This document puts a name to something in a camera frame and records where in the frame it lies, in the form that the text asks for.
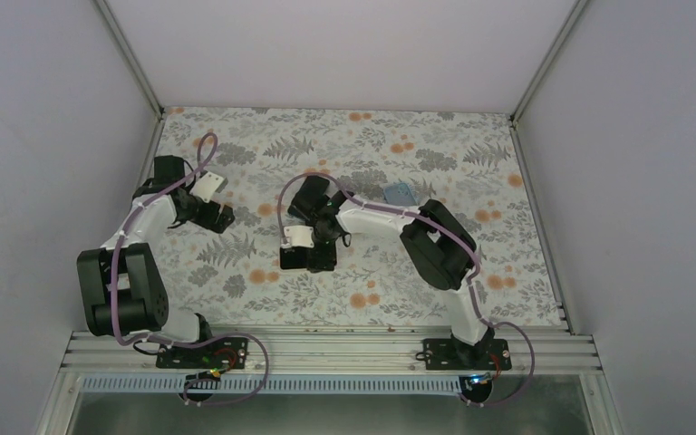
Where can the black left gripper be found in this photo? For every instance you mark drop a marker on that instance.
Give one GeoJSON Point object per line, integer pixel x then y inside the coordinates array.
{"type": "Point", "coordinates": [221, 223]}

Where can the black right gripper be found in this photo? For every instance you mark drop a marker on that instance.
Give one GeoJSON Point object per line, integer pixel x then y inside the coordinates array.
{"type": "Point", "coordinates": [330, 254]}

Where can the black bare phone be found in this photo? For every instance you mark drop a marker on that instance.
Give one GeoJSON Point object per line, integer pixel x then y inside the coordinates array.
{"type": "Point", "coordinates": [292, 259]}

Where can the black phone from case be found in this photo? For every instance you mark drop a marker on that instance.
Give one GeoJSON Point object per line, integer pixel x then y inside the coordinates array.
{"type": "Point", "coordinates": [310, 198]}

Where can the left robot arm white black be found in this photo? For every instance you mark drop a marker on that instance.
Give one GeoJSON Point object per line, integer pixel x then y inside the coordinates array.
{"type": "Point", "coordinates": [123, 293]}

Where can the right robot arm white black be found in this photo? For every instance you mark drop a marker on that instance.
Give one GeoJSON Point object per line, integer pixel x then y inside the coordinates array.
{"type": "Point", "coordinates": [442, 251]}

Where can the floral patterned table mat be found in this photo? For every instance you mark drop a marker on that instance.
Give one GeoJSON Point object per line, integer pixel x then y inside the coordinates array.
{"type": "Point", "coordinates": [466, 161]}

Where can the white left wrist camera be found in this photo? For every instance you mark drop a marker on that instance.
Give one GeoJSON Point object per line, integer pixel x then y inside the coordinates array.
{"type": "Point", "coordinates": [207, 186]}

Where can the white slotted cable duct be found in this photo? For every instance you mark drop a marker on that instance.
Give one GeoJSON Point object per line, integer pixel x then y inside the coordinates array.
{"type": "Point", "coordinates": [239, 384]}

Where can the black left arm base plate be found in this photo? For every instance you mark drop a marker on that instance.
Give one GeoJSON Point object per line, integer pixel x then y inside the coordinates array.
{"type": "Point", "coordinates": [230, 352]}

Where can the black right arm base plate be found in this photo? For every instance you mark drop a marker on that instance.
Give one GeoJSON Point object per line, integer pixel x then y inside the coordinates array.
{"type": "Point", "coordinates": [452, 355]}

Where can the aluminium front rail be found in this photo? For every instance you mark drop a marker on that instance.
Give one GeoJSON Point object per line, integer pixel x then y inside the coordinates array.
{"type": "Point", "coordinates": [349, 350]}

